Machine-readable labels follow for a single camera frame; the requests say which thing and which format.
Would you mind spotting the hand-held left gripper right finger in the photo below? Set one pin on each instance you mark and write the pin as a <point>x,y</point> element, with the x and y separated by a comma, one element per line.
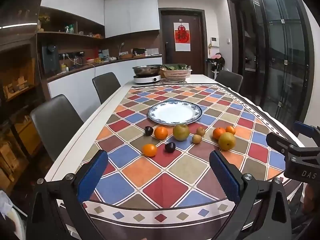
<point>225,177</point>

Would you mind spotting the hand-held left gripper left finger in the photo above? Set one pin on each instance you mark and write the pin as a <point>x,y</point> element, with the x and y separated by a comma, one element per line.
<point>92,177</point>

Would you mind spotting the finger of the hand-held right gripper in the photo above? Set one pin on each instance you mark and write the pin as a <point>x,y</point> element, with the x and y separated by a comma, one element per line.
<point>303,128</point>
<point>277,141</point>

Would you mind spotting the yellow pear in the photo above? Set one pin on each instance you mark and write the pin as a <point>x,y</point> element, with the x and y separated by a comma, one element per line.
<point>227,141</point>

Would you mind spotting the small orange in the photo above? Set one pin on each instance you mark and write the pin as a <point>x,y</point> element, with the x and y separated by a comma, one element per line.
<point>230,130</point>

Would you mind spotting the brown kiwi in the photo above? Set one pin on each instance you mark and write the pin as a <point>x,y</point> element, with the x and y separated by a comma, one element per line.
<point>196,138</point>
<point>200,131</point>

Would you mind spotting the large green apple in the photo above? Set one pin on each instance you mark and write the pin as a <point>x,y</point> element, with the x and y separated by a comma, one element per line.
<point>181,132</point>

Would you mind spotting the large orange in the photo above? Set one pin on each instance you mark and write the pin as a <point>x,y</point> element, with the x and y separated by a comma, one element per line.
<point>161,133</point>

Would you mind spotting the blue rimmed white plate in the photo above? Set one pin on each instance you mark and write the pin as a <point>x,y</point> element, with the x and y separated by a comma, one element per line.
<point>175,112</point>

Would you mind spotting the person's right forearm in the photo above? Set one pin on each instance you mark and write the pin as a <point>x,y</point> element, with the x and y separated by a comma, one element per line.
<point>311,205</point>

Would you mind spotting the dark plum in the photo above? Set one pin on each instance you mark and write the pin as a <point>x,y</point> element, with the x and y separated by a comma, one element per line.
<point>149,130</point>
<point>170,147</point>

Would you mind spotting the colourful checkered tablecloth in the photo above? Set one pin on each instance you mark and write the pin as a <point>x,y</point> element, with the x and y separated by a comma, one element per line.
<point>160,170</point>

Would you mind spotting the grey dining chair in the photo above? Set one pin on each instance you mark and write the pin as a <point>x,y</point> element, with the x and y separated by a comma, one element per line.
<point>228,80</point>
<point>55,120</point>
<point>106,86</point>

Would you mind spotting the glass sliding door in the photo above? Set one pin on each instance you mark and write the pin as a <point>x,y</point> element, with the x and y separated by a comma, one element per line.
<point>285,55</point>

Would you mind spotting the white lower cabinets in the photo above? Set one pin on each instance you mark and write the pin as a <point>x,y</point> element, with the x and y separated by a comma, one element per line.
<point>75,85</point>

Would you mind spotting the white cabinets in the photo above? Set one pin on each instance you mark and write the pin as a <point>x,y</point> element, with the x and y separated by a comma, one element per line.
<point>130,12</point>
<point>75,85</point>

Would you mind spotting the pink hat on stand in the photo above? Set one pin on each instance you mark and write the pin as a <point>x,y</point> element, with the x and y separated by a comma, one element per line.
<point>217,58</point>

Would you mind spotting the white induction cooker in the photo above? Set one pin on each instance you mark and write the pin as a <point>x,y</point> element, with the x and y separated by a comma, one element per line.
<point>146,79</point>

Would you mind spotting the pink plastic basket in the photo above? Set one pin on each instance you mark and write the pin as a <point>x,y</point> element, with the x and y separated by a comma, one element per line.
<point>176,75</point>

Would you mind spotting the white intercom panel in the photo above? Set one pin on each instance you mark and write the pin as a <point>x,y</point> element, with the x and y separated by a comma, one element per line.
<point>214,42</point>

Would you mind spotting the steel pan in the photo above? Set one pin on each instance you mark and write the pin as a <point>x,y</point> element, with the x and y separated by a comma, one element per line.
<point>146,70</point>

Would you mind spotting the green leafy vegetables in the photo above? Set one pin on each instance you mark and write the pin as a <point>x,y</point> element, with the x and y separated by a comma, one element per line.
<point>175,66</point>

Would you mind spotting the black water dispenser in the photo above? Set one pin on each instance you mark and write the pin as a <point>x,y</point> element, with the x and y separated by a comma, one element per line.
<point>50,58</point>

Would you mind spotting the dark wooden door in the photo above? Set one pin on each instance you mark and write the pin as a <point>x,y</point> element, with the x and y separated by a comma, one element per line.
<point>197,42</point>

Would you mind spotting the white upper cabinets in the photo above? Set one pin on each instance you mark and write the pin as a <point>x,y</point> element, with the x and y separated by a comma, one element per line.
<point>130,12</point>

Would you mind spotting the red and white wall calendar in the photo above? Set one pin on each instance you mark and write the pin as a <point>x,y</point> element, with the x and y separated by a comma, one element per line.
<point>182,36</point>

